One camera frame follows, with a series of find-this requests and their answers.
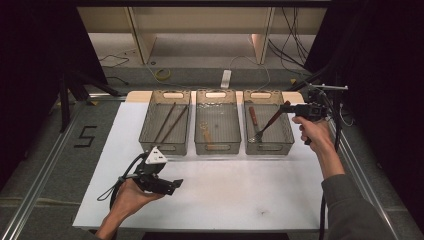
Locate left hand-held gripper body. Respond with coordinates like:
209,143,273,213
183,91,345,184
134,146,174,196

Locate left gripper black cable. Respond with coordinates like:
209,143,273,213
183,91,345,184
97,153,148,211

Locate white cable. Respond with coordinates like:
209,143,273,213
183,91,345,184
229,54,272,91

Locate black curtain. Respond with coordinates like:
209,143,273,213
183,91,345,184
0,0,108,188
304,0,424,231

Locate white power strip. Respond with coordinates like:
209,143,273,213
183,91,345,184
220,69,232,90

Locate thin black floor cable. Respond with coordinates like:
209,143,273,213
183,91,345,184
98,54,130,69

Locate person's left hand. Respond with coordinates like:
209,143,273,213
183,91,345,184
109,178,166,219

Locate aluminium floor rail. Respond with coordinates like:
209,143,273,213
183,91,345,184
328,116,401,240
0,103,84,240

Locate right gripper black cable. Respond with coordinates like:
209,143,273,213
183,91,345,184
318,93,344,240

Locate person's right hand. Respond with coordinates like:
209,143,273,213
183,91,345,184
291,115,335,154

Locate beige shelf unit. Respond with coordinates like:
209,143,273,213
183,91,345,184
77,6,328,66

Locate light wooden table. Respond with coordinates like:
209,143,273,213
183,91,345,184
124,90,306,104

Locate yellow cable coil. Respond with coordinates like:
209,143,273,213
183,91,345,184
155,68,172,82

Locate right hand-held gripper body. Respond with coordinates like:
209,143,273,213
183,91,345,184
295,83,349,122

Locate clear spoon with beige handle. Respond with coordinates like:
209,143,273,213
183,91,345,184
199,121,218,150

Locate clear grey plastic bin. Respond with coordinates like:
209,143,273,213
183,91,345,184
138,89,192,156
243,89,296,156
194,89,242,156

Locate white table board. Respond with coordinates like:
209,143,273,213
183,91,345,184
72,101,329,233

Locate bundle of black cables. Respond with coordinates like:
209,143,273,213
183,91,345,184
268,6,311,76

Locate wooden-handled metal fork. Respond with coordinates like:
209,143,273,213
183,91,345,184
248,100,292,144
248,105,261,128

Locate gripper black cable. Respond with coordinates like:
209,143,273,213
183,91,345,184
97,153,148,211
318,93,344,240

